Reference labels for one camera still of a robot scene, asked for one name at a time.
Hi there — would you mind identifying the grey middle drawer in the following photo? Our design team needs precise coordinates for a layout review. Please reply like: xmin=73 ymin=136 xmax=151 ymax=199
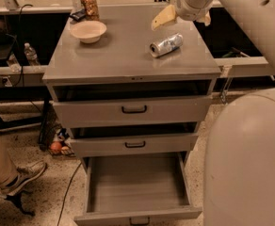
xmin=70 ymin=134 xmax=198 ymax=157

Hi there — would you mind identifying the clear plastic water bottle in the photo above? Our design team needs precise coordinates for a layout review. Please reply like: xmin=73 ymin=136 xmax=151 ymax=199
xmin=24 ymin=42 xmax=40 ymax=66

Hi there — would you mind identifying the grey top drawer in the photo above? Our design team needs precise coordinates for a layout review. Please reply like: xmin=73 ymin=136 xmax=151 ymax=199
xmin=54 ymin=96 xmax=212 ymax=128

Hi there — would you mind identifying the black chair base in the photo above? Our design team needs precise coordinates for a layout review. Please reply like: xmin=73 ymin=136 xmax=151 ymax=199
xmin=0 ymin=190 xmax=35 ymax=217

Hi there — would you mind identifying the black small device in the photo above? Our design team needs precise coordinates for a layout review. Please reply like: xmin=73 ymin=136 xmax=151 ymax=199
xmin=69 ymin=9 xmax=86 ymax=22

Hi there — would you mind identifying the black hanging cable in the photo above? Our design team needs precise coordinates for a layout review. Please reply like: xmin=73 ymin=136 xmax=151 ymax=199
xmin=13 ymin=3 xmax=35 ymax=88

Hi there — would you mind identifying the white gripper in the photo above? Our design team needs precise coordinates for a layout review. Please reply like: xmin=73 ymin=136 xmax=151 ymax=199
xmin=151 ymin=0 xmax=213 ymax=30

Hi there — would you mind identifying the orange fruit on floor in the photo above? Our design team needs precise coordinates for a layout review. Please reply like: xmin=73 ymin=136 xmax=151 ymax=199
xmin=50 ymin=141 xmax=62 ymax=152

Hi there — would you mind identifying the black floor cable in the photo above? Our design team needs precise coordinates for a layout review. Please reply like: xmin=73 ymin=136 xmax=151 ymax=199
xmin=56 ymin=162 xmax=83 ymax=226

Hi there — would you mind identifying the grey open bottom drawer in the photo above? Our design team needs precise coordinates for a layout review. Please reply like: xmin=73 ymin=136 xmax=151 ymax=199
xmin=74 ymin=153 xmax=202 ymax=226

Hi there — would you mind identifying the white bowl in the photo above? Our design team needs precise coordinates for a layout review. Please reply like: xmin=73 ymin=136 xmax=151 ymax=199
xmin=70 ymin=21 xmax=106 ymax=43

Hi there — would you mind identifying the silver blue redbull can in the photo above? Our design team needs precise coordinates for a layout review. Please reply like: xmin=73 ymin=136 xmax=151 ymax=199
xmin=150 ymin=33 xmax=184 ymax=57

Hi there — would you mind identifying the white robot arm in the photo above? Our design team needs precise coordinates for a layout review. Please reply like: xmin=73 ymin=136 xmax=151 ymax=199
xmin=152 ymin=0 xmax=275 ymax=226

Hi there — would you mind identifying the glass jar of snacks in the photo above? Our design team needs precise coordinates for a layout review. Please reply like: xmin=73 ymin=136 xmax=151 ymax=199
xmin=81 ymin=0 xmax=100 ymax=21

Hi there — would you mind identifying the grey sneaker shoe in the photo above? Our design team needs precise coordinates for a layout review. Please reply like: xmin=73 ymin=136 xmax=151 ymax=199
xmin=0 ymin=161 xmax=47 ymax=196

